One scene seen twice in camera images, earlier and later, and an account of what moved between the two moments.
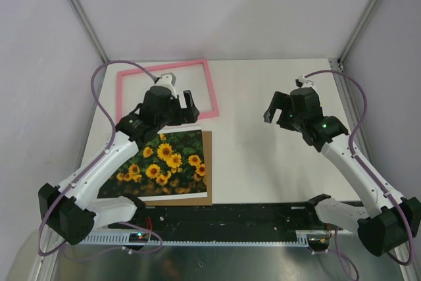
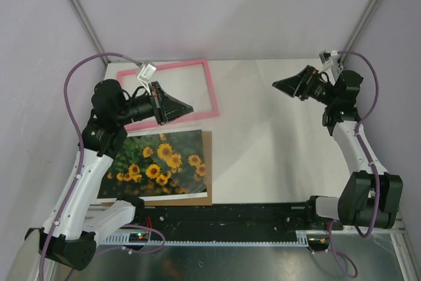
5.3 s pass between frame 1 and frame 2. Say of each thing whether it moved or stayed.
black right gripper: moved
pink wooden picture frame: stayed
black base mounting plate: stayed
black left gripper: moved
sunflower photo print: stayed
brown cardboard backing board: stayed
